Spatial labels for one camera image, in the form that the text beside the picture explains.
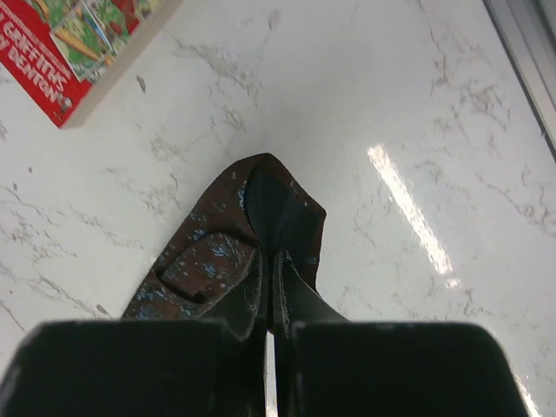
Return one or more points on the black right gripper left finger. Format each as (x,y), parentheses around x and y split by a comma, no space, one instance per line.
(242,310)

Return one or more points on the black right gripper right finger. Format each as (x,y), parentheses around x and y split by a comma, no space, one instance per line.
(294,300)

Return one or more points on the brown floral necktie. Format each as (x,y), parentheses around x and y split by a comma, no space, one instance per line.
(251,210)

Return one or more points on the red paperback book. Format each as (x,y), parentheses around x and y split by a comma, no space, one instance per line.
(67,54)

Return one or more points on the aluminium frame rail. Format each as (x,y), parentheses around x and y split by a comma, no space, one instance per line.
(527,32)

